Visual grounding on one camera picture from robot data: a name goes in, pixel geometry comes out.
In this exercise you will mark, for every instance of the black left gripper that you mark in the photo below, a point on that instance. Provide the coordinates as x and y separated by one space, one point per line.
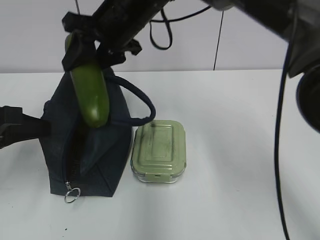
25 127

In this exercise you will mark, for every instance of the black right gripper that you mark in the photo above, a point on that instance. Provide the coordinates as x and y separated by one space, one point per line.
116 37

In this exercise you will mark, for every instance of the green cucumber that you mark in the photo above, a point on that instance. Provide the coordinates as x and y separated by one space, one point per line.
91 93

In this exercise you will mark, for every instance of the dark blue lunch bag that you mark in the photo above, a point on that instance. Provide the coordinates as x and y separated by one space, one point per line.
89 161

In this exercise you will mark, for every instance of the green lid glass container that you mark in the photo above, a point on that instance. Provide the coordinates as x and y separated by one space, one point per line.
159 152

